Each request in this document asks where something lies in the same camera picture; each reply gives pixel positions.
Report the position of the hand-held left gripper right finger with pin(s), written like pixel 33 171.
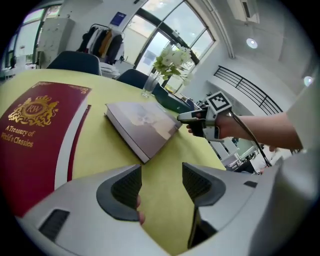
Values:
pixel 237 212

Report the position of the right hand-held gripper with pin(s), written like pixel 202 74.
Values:
pixel 218 103

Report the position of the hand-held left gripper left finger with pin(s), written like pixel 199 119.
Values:
pixel 87 225

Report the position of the brown book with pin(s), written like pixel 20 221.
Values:
pixel 142 125

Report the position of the thick red book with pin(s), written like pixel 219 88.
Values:
pixel 32 140

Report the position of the person's right forearm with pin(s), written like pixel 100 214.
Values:
pixel 262 130

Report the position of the person's right hand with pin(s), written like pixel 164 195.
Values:
pixel 196 130

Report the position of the person's left hand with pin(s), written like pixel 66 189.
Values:
pixel 140 210

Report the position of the dark green box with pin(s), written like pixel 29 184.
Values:
pixel 172 101

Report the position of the glass vase with white flowers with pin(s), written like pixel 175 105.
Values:
pixel 172 60

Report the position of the black stair railing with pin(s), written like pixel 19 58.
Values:
pixel 250 87

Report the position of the dark blue chair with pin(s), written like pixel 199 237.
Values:
pixel 72 62
pixel 135 78

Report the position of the yellow-green tablecloth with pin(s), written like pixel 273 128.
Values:
pixel 100 140

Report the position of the round ceiling lamp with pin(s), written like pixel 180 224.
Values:
pixel 251 43

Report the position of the coat rack with clothes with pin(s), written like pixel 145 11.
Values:
pixel 102 43

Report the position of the white air conditioner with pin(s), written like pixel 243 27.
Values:
pixel 243 10

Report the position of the white locker cabinet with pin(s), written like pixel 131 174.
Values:
pixel 56 37

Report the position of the blue wall poster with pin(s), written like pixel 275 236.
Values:
pixel 118 19

